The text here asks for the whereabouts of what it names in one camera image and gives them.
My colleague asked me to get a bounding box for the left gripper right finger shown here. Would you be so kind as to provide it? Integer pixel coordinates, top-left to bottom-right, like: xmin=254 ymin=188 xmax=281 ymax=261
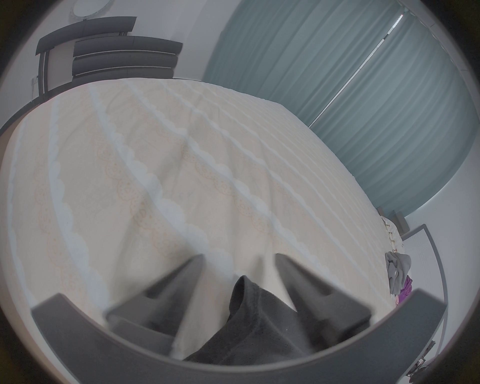
xmin=275 ymin=253 xmax=372 ymax=348

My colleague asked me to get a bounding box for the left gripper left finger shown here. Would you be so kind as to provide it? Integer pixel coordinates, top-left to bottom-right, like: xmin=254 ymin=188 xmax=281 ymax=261
xmin=106 ymin=254 xmax=206 ymax=337

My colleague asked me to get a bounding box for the black T-shirt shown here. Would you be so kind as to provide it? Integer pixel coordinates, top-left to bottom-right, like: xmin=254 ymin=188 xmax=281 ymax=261
xmin=184 ymin=275 xmax=324 ymax=367

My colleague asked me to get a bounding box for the bed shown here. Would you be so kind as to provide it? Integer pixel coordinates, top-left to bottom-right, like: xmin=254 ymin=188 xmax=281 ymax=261
xmin=0 ymin=77 xmax=449 ymax=362

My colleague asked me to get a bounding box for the purple satin garment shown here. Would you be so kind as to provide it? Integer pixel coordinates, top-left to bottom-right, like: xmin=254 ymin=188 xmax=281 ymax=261
xmin=397 ymin=275 xmax=413 ymax=305

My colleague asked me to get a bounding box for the grey garment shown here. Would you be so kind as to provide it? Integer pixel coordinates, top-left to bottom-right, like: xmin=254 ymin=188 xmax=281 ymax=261
xmin=384 ymin=252 xmax=413 ymax=295

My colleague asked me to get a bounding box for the white printed pillow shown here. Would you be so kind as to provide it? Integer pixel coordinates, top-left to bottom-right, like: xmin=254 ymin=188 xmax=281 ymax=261
xmin=380 ymin=215 xmax=404 ymax=256

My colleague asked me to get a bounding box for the grey bedside table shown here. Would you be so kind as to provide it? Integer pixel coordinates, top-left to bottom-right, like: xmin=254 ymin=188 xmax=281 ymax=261
xmin=388 ymin=210 xmax=410 ymax=235

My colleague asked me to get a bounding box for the blue-green curtain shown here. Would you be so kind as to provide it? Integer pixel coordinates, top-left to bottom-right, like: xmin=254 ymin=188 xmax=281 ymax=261
xmin=202 ymin=0 xmax=404 ymax=126
xmin=309 ymin=11 xmax=480 ymax=216

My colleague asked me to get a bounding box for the black chest of drawers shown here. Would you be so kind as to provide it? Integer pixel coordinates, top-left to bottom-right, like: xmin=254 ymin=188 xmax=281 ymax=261
xmin=71 ymin=36 xmax=184 ymax=81

